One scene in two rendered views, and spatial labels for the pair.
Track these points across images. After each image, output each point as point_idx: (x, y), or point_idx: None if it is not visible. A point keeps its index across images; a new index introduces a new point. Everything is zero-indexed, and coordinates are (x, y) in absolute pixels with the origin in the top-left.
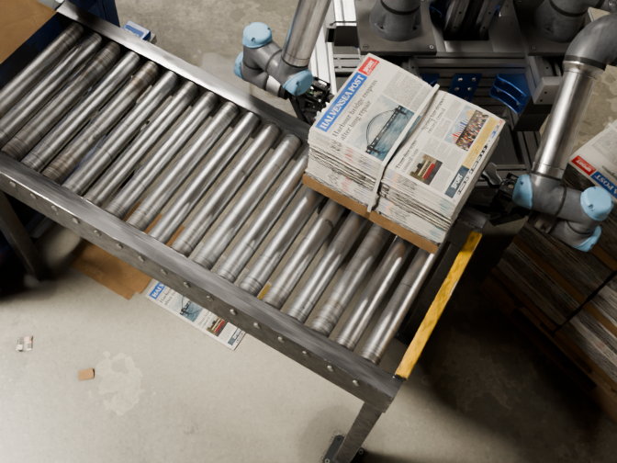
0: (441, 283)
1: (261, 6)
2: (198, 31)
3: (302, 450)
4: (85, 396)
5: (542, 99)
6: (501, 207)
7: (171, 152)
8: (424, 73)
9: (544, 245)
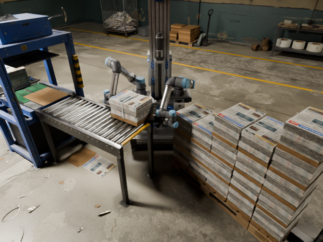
0: (149, 148)
1: None
2: None
3: (114, 200)
4: (59, 187)
5: (175, 108)
6: (156, 120)
7: (84, 113)
8: None
9: (178, 140)
